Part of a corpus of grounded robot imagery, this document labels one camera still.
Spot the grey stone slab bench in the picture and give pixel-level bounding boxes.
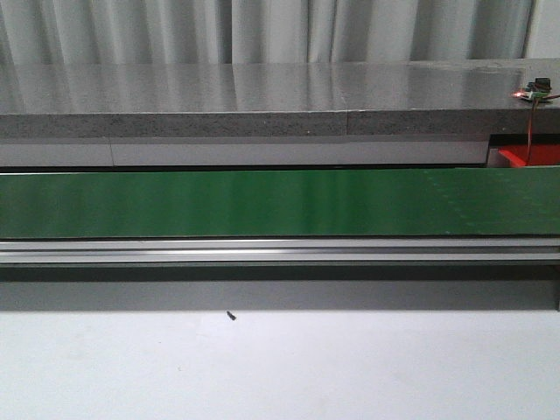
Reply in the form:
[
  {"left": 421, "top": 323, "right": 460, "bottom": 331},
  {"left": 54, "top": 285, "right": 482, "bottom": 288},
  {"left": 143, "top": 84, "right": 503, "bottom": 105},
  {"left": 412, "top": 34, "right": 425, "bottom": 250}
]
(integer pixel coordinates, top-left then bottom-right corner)
[{"left": 1, "top": 59, "right": 559, "bottom": 138}]

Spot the white rear conveyor panel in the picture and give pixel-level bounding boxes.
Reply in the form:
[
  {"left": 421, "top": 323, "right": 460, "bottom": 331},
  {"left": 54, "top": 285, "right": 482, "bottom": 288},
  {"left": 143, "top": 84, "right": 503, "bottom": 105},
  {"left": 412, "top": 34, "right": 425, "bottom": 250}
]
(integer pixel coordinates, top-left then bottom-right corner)
[{"left": 1, "top": 139, "right": 488, "bottom": 167}]

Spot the grey pleated curtain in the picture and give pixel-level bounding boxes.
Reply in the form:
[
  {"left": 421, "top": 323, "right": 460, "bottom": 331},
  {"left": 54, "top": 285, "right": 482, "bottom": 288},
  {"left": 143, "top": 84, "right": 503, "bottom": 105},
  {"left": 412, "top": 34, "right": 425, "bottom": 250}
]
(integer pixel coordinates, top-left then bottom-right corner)
[{"left": 1, "top": 1, "right": 535, "bottom": 65}]

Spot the aluminium conveyor frame rail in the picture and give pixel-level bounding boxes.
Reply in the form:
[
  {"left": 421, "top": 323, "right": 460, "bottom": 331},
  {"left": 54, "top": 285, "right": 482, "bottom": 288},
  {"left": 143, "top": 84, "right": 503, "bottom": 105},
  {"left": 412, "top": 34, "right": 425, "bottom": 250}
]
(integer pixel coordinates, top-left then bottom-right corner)
[{"left": 1, "top": 237, "right": 559, "bottom": 265}]

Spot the green conveyor belt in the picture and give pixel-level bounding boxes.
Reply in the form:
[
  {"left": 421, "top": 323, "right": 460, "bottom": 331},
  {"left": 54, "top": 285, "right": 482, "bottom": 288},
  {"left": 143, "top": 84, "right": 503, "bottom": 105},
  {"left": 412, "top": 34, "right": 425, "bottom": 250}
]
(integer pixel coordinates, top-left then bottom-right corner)
[{"left": 1, "top": 166, "right": 559, "bottom": 240}]

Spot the small green sensor board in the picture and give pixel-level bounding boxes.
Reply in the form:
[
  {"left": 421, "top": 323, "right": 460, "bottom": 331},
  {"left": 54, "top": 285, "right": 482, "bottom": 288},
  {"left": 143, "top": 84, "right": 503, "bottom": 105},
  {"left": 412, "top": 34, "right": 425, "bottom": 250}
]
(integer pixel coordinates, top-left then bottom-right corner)
[{"left": 511, "top": 77, "right": 557, "bottom": 102}]

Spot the red plastic bin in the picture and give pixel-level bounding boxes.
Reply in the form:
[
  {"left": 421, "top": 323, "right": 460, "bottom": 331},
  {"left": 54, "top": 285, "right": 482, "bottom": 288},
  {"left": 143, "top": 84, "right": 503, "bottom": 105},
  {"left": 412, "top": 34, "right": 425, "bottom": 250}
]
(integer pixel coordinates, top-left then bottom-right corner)
[{"left": 498, "top": 144, "right": 560, "bottom": 168}]

